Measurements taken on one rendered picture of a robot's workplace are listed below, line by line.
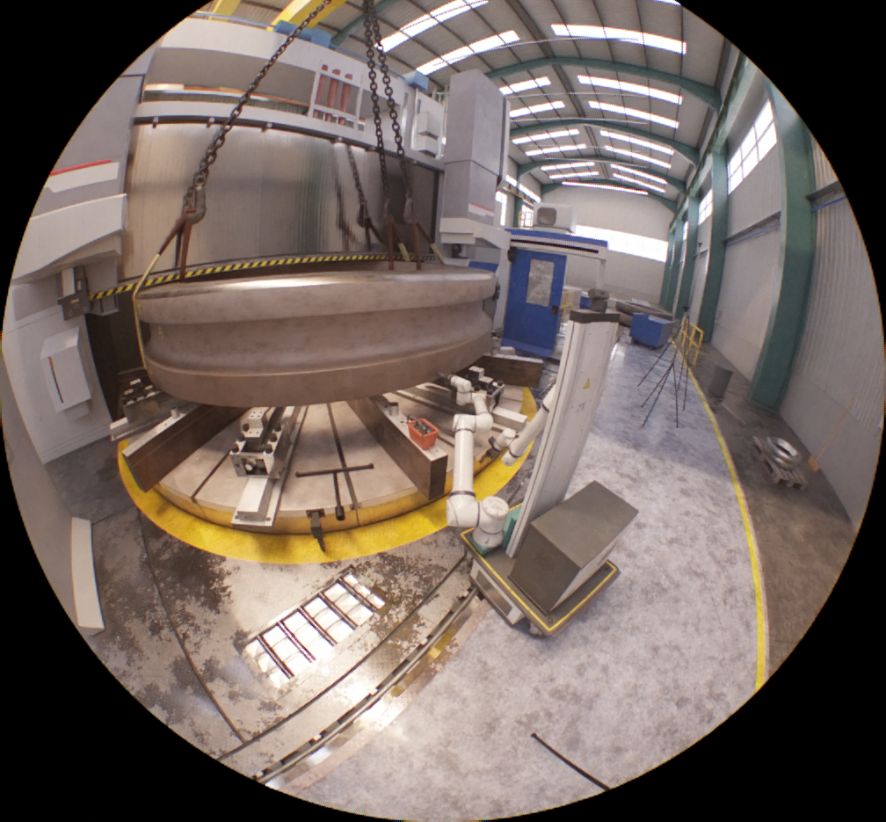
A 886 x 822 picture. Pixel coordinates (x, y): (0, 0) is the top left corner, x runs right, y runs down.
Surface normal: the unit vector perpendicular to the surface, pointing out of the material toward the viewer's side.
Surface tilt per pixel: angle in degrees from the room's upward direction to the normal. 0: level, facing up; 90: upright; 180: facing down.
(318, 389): 90
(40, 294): 90
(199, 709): 0
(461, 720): 0
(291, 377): 90
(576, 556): 0
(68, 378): 90
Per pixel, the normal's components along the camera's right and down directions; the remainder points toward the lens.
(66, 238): 0.81, 0.28
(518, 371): -0.17, 0.38
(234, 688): 0.07, -0.92
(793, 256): -0.58, 0.29
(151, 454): 0.98, 0.13
